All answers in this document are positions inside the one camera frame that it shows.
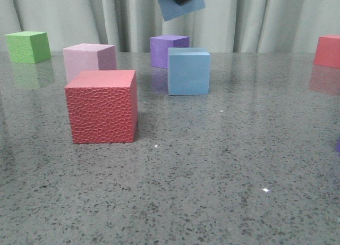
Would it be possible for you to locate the light blue foam cube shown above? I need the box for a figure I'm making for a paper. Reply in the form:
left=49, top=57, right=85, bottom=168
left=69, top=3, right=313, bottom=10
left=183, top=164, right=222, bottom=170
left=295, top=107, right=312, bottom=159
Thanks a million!
left=167, top=47, right=211, bottom=95

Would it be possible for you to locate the purple cube at edge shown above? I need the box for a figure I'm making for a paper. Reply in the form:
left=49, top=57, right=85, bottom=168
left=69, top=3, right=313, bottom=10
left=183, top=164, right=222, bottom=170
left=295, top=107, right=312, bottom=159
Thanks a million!
left=336, top=136, right=340, bottom=153

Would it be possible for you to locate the light blue chipped cube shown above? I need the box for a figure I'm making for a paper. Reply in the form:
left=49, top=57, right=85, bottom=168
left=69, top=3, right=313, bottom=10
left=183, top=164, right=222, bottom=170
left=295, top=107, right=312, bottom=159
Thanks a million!
left=158, top=0, right=205, bottom=21

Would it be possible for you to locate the green foam cube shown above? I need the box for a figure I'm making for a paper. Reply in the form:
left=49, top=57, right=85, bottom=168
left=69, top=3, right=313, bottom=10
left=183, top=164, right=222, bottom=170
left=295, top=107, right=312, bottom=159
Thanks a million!
left=5, top=31, right=51, bottom=64

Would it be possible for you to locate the grey-green curtain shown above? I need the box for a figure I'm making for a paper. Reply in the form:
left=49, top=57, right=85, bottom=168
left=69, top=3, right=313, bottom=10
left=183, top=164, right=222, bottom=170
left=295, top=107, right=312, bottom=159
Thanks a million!
left=1, top=0, right=339, bottom=53

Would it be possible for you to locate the large red textured cube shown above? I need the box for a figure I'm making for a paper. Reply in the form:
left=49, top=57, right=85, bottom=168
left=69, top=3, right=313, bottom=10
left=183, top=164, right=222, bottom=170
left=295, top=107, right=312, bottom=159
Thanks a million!
left=64, top=70, right=138, bottom=143

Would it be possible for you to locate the red cube far right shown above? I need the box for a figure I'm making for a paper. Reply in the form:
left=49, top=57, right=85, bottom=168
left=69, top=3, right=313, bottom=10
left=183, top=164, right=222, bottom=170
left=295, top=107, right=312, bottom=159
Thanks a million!
left=313, top=35, right=340, bottom=69

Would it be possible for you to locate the pink foam cube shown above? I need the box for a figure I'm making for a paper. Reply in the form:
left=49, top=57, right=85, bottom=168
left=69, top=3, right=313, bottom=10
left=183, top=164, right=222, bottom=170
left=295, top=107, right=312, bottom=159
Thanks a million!
left=63, top=43, right=117, bottom=82

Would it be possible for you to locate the purple foam cube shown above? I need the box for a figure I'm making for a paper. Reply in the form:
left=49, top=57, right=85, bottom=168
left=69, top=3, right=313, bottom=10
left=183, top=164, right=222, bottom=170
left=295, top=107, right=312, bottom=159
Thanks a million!
left=150, top=35, right=190, bottom=69

